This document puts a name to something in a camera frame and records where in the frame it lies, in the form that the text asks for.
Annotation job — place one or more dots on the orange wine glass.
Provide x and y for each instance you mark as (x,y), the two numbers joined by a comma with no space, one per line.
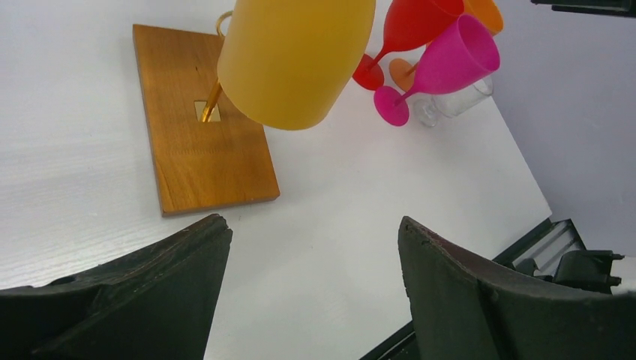
(487,12)

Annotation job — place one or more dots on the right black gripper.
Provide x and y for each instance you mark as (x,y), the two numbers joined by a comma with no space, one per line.
(611,8)

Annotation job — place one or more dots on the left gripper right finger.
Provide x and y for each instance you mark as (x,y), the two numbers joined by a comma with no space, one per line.
(465,306)

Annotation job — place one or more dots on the clear patterned wine glass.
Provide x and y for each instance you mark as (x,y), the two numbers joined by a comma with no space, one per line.
(432,109)

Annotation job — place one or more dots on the red wine glass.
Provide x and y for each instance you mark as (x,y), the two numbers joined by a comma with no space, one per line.
(408,25)

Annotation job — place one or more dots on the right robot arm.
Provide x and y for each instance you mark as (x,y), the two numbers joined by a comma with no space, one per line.
(570,104)

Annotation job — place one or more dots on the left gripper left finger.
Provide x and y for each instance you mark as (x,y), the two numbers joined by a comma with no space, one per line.
(157,302)

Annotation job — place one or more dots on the gold wire rack wooden base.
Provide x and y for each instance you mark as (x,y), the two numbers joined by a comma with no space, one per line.
(198,165)

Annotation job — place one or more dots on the magenta wine glass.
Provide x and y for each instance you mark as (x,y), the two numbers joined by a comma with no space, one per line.
(464,53)

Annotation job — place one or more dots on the yellow wine glass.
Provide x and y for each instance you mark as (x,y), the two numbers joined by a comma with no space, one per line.
(284,64)

